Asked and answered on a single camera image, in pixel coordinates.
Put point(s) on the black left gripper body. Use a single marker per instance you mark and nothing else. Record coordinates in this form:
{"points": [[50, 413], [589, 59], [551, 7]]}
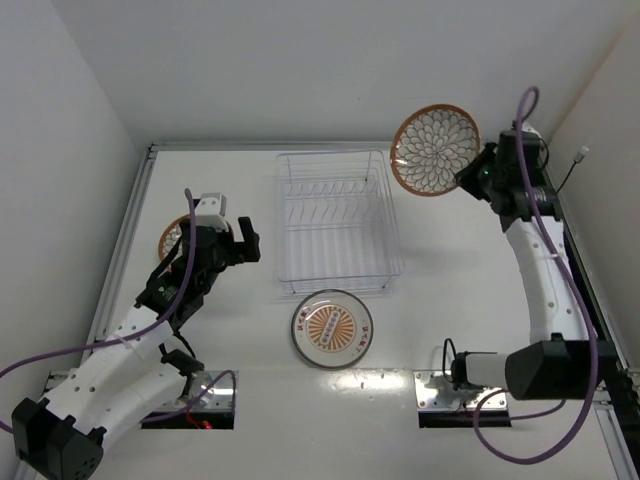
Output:
{"points": [[239, 245]]}

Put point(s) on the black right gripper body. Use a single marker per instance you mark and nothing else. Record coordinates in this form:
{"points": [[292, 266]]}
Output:
{"points": [[473, 175]]}

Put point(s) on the floral brown-rim plate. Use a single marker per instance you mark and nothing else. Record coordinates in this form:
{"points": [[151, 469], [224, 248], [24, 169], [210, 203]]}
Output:
{"points": [[431, 147], [170, 237]]}

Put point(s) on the glass plate orange sunburst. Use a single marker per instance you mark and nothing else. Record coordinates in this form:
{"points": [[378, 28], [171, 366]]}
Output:
{"points": [[332, 329]]}

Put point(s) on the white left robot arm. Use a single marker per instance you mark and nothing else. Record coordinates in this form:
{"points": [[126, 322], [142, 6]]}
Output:
{"points": [[65, 434]]}

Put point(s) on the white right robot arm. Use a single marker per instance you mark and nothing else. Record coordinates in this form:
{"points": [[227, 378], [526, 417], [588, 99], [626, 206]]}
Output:
{"points": [[561, 357]]}

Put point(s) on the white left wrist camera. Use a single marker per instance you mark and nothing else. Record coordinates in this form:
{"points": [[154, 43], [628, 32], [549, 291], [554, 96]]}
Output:
{"points": [[211, 212]]}

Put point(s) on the black wall cable white plug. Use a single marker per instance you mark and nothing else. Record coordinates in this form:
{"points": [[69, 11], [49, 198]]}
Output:
{"points": [[576, 161]]}

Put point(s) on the white wire dish rack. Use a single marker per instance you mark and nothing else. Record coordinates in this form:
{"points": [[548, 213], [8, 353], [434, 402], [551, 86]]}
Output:
{"points": [[337, 226]]}

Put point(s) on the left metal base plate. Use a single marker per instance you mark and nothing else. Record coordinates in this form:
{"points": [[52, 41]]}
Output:
{"points": [[216, 398]]}

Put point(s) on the metal base plate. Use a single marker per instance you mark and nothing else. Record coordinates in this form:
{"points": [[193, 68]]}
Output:
{"points": [[434, 394], [216, 398]]}

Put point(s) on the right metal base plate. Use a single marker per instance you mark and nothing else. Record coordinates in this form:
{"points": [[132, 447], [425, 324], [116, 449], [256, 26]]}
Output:
{"points": [[434, 394]]}

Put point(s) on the aluminium frame rail right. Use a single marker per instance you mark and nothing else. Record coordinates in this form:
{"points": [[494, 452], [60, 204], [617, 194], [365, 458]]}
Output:
{"points": [[617, 398]]}

